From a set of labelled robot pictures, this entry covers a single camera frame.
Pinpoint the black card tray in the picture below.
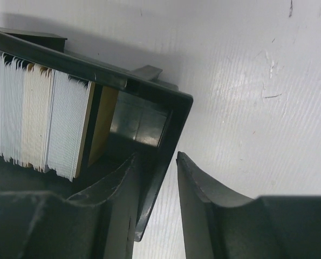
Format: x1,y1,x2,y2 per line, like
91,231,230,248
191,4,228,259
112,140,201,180
0,28,193,242

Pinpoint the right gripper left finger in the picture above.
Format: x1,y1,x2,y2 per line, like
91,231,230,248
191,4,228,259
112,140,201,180
0,153,139,258

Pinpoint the white card stack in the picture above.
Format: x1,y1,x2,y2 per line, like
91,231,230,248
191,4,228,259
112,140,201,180
0,51,95,181

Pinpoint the gold credit card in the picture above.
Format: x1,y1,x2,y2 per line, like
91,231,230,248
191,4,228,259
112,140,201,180
88,86,119,166

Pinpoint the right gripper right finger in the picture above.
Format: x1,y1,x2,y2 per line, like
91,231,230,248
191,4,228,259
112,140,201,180
176,152,321,258

